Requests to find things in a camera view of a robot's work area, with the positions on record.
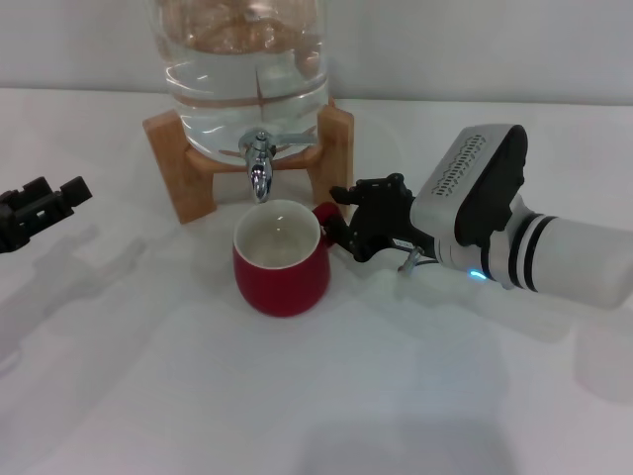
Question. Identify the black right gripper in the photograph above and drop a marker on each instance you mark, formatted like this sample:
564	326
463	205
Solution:
386	222

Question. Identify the red cup with white inside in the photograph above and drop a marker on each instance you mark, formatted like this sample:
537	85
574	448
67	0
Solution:
282	287

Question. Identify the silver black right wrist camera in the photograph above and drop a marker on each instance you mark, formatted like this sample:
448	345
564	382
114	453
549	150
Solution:
475	173

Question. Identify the wooden dispenser stand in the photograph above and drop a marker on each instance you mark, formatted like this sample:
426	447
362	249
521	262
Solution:
190	188

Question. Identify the chrome dispenser faucet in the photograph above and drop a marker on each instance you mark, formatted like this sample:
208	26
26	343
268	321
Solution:
259	170

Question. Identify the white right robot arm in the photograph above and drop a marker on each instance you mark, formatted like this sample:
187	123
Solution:
573	262

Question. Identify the clear glass water dispenser jar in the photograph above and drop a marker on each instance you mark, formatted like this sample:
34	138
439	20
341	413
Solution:
237	89

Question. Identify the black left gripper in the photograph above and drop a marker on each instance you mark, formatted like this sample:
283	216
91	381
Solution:
7	222

